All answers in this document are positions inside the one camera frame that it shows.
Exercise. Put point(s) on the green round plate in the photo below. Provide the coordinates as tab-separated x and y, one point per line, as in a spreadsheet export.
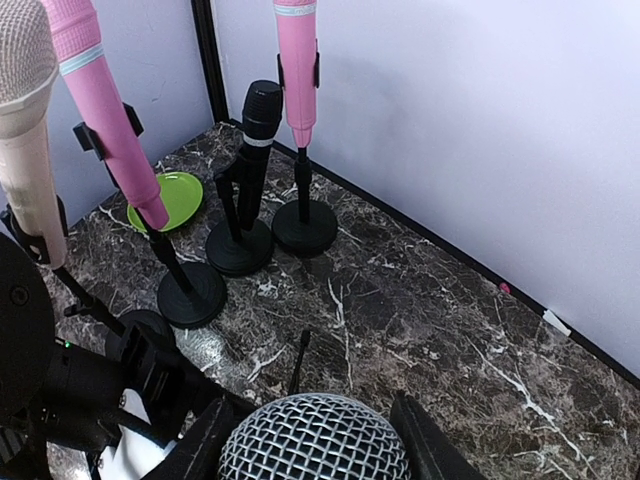
164	203

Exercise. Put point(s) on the back pink microphone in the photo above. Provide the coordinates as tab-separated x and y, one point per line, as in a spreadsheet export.
298	63

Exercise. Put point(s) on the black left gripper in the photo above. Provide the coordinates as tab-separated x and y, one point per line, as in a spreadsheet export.
169	385

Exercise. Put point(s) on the round-base stand of tall beige mic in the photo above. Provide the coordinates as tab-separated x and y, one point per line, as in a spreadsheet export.
87	304

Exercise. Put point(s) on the front pink microphone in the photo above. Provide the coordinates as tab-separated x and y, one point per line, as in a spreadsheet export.
83	65

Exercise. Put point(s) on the black tripod mic stand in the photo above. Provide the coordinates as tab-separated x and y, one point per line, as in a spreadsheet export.
294	384

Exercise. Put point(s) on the black clip mic stand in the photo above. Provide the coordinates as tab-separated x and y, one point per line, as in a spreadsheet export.
191	294

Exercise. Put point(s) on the pink microphone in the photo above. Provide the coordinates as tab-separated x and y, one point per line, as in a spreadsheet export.
83	65
298	63

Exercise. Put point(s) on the tall beige microphone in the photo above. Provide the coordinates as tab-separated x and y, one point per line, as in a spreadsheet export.
29	69

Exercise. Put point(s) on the purple rhinestone microphone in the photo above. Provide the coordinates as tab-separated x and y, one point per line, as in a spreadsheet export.
314	436

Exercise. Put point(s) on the white paper scrap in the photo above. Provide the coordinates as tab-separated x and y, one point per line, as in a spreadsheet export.
550	318

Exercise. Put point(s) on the black stand with textured grip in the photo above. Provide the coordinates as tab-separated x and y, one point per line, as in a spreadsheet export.
242	244

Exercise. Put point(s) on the back round-base mic stand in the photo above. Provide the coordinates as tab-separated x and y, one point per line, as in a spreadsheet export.
304	227

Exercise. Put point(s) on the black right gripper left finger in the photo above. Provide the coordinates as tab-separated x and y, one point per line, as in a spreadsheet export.
197	455

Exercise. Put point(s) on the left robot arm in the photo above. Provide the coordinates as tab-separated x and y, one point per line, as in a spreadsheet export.
54	393

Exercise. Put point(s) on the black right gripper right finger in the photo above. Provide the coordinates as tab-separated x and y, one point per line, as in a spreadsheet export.
431	454

